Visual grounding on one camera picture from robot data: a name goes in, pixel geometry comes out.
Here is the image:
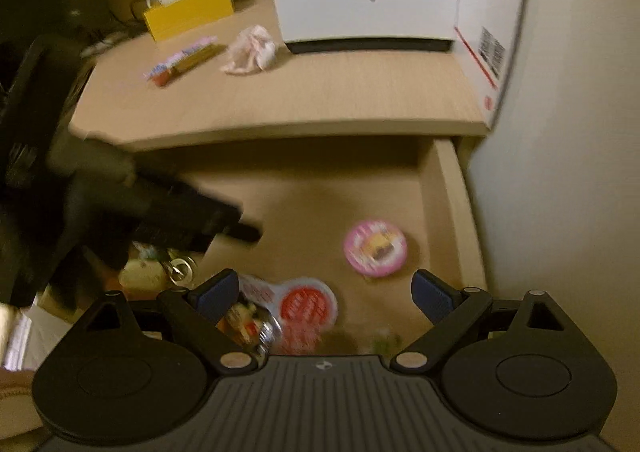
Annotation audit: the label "clear snack packet red label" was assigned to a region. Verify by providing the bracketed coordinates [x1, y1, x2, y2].
[217, 299, 281, 359]

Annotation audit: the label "pink purple snack packet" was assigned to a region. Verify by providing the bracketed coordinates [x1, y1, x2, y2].
[144, 36, 218, 86]

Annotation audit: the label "crumpled white tissue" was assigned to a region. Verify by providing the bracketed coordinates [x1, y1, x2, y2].
[220, 24, 278, 76]

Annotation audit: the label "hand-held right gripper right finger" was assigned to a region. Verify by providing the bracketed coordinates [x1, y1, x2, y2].
[390, 269, 568, 375]

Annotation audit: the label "yellow open box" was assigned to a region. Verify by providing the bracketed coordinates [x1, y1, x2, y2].
[142, 0, 236, 43]

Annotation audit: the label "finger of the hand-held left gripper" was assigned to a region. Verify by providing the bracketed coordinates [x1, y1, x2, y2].
[220, 217, 264, 244]

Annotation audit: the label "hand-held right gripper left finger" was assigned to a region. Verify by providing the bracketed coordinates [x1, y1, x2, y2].
[75, 269, 256, 377]

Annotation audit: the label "wooden drawer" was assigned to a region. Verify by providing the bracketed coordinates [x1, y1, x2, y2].
[37, 134, 488, 363]

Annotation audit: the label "pink round snack cup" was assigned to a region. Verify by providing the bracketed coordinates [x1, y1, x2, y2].
[342, 219, 408, 279]

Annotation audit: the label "white cup with red lid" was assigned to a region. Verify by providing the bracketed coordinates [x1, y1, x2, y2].
[239, 274, 340, 357]

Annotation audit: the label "smiling keychain figurine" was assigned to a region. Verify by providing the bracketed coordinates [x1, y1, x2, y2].
[119, 242, 197, 290]

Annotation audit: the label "pale cloth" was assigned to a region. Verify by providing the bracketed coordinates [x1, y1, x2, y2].
[0, 304, 51, 438]

